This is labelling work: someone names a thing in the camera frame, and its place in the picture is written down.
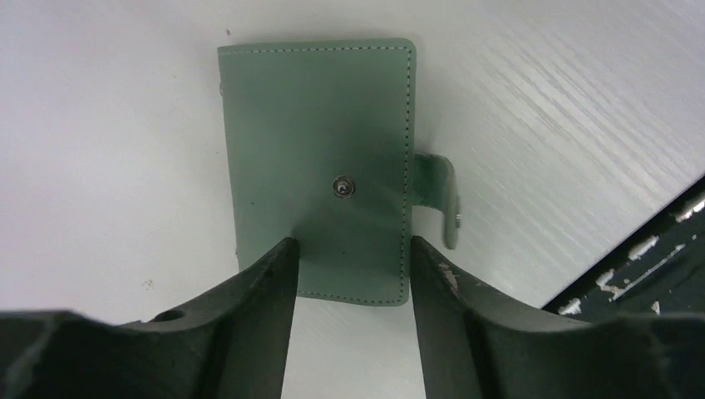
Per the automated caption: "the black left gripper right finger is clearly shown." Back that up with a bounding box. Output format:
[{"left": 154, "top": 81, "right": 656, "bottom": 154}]
[{"left": 410, "top": 236, "right": 704, "bottom": 398}]

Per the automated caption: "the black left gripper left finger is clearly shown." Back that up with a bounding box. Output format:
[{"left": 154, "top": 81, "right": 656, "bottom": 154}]
[{"left": 1, "top": 238, "right": 299, "bottom": 398}]

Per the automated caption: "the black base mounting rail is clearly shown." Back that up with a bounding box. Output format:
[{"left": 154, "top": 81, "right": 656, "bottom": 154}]
[{"left": 543, "top": 180, "right": 704, "bottom": 322}]

